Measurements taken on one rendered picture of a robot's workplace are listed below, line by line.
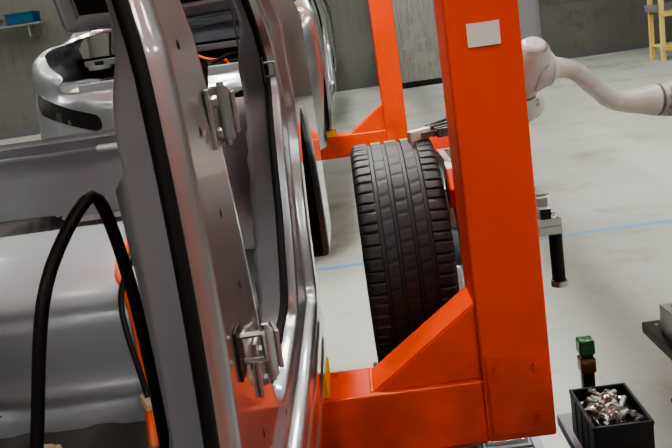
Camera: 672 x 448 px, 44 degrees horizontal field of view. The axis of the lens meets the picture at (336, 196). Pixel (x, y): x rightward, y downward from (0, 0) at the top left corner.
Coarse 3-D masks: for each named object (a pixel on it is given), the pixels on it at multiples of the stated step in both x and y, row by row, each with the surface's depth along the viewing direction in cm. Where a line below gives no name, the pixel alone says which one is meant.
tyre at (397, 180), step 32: (352, 160) 226; (384, 160) 224; (416, 160) 222; (384, 192) 214; (416, 192) 213; (384, 224) 211; (416, 224) 210; (448, 224) 210; (384, 256) 210; (416, 256) 209; (448, 256) 209; (384, 288) 210; (416, 288) 210; (448, 288) 210; (384, 320) 212; (416, 320) 213; (384, 352) 220
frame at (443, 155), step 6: (438, 150) 244; (444, 150) 243; (438, 156) 243; (444, 156) 234; (450, 156) 243; (438, 162) 245; (444, 162) 226; (450, 162) 224; (444, 168) 228; (444, 186) 261; (456, 210) 216; (456, 216) 216; (456, 222) 218; (462, 264) 218; (462, 270) 262; (462, 276) 262
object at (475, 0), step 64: (448, 0) 173; (512, 0) 173; (448, 64) 176; (512, 64) 176; (448, 128) 192; (512, 128) 179; (512, 192) 182; (512, 256) 185; (512, 320) 188; (512, 384) 191
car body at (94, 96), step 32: (96, 32) 570; (192, 32) 934; (224, 32) 938; (320, 32) 578; (32, 64) 520; (64, 64) 562; (96, 64) 547; (224, 64) 481; (320, 64) 516; (64, 96) 486; (96, 96) 475; (320, 96) 510; (64, 128) 482; (96, 128) 474; (320, 128) 511
